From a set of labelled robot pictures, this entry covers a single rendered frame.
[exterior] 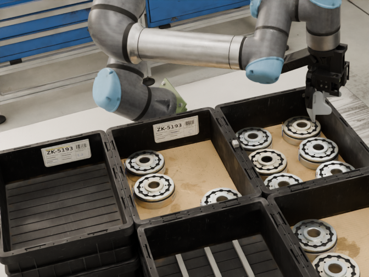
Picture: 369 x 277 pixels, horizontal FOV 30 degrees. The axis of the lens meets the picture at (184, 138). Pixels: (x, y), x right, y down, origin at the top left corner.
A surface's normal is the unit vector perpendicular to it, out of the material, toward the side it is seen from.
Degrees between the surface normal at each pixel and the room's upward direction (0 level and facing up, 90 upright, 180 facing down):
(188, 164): 0
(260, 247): 0
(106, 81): 56
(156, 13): 90
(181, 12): 90
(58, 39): 90
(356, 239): 0
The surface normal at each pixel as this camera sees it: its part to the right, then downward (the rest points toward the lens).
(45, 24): 0.35, 0.52
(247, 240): -0.07, -0.81
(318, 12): -0.35, 0.65
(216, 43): -0.29, -0.37
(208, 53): -0.38, 0.28
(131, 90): 0.62, -0.04
